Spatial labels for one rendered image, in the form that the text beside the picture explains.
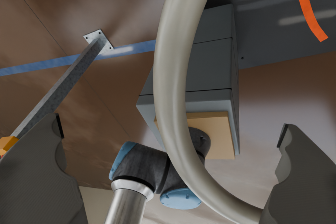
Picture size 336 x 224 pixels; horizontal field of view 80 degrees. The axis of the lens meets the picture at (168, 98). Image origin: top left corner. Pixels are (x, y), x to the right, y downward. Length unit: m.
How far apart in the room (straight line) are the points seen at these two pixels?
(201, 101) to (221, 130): 0.15
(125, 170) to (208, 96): 0.40
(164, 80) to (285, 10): 1.39
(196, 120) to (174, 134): 0.62
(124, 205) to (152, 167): 0.14
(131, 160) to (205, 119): 0.31
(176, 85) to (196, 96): 0.63
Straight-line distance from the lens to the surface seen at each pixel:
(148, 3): 1.56
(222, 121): 0.80
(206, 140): 0.86
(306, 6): 1.54
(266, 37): 1.59
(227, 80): 0.83
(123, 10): 1.65
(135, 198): 0.70
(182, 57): 0.16
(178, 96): 0.18
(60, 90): 1.49
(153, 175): 0.74
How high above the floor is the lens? 1.37
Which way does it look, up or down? 41 degrees down
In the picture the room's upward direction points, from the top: 163 degrees counter-clockwise
